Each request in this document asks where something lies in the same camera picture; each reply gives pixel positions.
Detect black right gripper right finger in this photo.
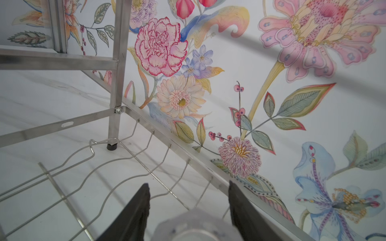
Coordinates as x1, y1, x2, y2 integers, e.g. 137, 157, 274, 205
228, 181, 282, 241

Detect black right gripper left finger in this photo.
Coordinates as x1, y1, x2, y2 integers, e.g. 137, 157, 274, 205
97, 183, 150, 241

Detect steel two-tier dish rack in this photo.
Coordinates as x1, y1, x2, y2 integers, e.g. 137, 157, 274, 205
0, 0, 314, 241

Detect aluminium right corner frame post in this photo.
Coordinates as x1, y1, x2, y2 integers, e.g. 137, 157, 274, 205
48, 0, 67, 53

